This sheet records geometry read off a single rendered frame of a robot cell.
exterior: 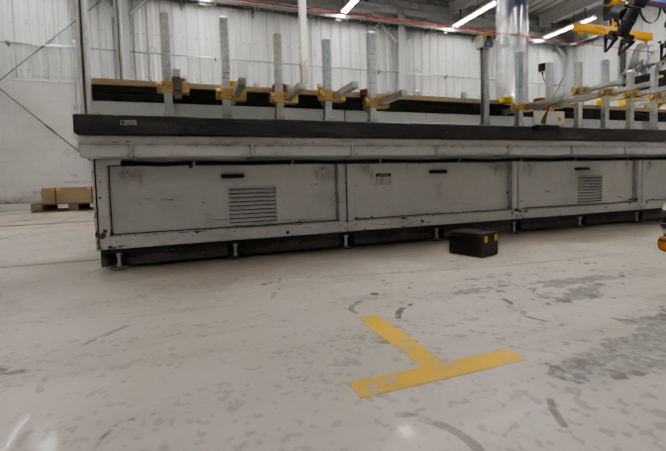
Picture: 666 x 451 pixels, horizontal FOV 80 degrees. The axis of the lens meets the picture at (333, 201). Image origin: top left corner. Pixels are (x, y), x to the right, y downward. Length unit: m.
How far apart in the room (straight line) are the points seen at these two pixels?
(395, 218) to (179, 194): 1.23
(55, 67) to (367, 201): 8.01
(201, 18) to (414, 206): 7.88
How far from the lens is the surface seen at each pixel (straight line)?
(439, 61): 11.53
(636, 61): 6.07
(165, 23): 2.05
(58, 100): 9.49
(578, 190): 3.50
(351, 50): 10.37
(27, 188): 9.50
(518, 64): 2.80
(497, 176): 2.94
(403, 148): 2.26
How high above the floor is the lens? 0.40
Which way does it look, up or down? 3 degrees down
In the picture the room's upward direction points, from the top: 2 degrees counter-clockwise
